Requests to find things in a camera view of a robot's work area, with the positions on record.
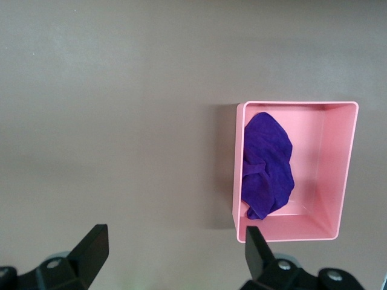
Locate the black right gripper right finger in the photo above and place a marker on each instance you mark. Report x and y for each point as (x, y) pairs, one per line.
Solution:
(260, 266)

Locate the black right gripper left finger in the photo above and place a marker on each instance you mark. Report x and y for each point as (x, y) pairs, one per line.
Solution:
(87, 259)

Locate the purple cloth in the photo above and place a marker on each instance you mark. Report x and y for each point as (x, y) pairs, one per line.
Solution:
(266, 163)

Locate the pink plastic bin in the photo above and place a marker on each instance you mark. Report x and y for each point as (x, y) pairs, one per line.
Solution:
(320, 169)

